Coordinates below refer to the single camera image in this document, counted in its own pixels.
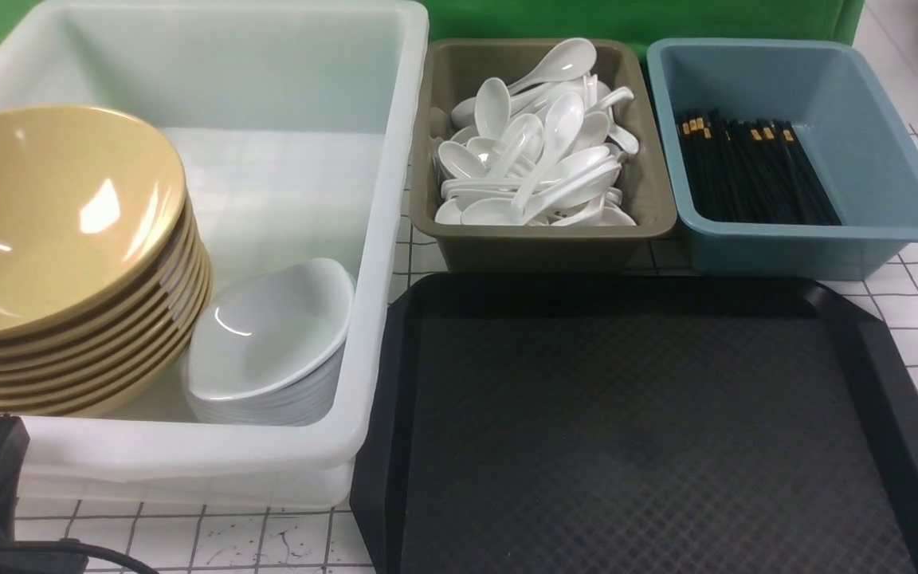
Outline stacked yellow noodle bowls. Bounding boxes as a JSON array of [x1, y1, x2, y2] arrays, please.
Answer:
[[0, 105, 214, 417]]

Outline stacked white square bowls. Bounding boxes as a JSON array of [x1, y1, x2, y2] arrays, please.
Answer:
[[181, 258, 356, 427]]

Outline large white plastic tub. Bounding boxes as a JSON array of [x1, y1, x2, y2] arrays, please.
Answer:
[[0, 1, 429, 511]]

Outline black plastic serving tray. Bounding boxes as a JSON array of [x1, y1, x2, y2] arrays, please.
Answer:
[[350, 273, 918, 573]]

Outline brown plastic spoon bin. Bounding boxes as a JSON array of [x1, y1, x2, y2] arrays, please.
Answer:
[[408, 37, 677, 273]]

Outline pile of white spoons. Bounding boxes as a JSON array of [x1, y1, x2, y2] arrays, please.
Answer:
[[431, 37, 641, 226]]

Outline bundle of black chopsticks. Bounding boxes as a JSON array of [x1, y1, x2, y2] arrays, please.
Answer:
[[675, 108, 842, 226]]

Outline blue plastic chopstick bin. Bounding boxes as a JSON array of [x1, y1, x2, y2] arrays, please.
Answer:
[[647, 37, 918, 281]]

